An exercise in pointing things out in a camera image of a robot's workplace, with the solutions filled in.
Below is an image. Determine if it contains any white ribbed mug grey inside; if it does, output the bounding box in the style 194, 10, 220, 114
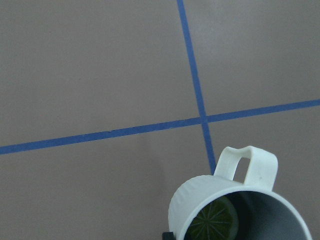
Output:
168, 146, 312, 240

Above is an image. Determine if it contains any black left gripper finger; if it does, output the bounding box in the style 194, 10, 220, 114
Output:
162, 231, 175, 240

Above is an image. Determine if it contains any green lemon slice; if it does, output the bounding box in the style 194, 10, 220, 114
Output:
184, 196, 239, 240

